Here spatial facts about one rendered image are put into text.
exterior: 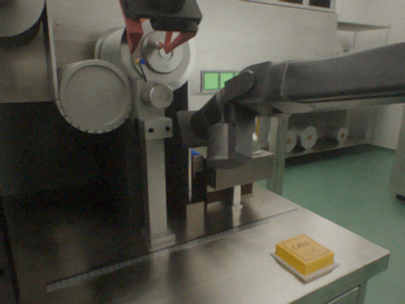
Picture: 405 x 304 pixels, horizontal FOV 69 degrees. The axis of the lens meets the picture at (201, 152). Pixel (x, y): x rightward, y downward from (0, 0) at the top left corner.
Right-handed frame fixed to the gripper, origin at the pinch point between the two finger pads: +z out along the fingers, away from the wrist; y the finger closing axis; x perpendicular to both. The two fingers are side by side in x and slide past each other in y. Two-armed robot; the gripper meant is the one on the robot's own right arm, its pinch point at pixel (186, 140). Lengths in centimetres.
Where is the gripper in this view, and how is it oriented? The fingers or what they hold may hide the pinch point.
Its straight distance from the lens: 64.1
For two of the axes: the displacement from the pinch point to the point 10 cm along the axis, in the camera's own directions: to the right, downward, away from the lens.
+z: -4.2, 2.8, 8.6
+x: -2.4, -9.5, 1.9
